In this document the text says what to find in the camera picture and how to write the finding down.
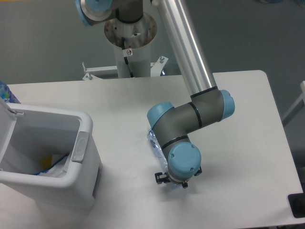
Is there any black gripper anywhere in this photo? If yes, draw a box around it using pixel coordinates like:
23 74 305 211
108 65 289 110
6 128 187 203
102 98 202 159
154 167 202 188

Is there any clear crushed plastic bottle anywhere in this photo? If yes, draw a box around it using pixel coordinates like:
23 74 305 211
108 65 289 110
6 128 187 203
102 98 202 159
147 128 168 173

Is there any white paper carton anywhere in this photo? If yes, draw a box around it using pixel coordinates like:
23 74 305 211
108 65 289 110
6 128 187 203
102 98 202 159
38 156 71 178

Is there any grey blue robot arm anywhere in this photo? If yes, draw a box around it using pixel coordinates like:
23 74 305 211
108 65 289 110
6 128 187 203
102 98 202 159
75 0 235 188

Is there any yellow trash piece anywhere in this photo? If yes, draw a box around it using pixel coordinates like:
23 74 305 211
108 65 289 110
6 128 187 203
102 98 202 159
41 156 52 169

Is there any white plastic trash can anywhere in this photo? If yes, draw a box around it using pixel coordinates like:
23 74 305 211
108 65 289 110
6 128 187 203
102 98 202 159
0 101 102 208

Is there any black device at table edge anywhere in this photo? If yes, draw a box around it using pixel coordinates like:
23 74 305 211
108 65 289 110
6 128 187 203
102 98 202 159
288 193 305 219

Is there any blue patterned bottle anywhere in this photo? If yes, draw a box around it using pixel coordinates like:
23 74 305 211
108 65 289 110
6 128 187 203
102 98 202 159
0 82 20 104

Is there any white pedestal base frame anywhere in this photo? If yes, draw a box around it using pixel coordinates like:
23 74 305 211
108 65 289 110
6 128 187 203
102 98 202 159
82 56 169 80

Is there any white frame at right edge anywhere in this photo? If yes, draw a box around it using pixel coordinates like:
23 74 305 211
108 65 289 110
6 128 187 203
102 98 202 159
282 81 305 126

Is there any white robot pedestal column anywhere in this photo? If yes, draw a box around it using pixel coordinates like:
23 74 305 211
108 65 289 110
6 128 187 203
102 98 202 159
104 13 157 66

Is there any black cable on pedestal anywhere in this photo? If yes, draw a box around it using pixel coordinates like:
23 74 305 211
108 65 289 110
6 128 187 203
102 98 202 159
121 37 135 78

